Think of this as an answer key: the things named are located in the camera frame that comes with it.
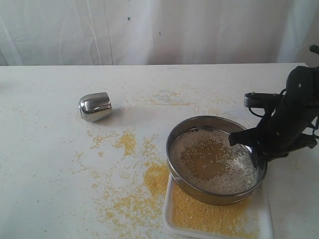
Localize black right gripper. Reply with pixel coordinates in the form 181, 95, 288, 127
229, 97, 319, 174

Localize round steel mesh sieve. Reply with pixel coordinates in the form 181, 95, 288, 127
166, 116, 267, 205

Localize stainless steel cup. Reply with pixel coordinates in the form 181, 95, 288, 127
78, 92, 113, 122

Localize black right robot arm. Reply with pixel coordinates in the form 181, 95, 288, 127
229, 66, 319, 170

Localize rice and millet grains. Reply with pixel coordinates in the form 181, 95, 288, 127
170, 129, 257, 195

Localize sieved yellow millet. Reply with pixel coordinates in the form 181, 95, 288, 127
172, 186, 260, 239

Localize clear plastic tray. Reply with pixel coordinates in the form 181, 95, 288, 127
163, 176, 273, 239

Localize yellow spilled grain pile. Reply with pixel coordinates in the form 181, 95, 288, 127
143, 162, 169, 197

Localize white backdrop curtain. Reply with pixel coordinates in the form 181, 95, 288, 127
0, 0, 319, 66

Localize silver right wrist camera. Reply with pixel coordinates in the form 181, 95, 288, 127
244, 92, 282, 109

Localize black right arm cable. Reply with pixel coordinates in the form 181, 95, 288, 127
248, 88, 287, 118

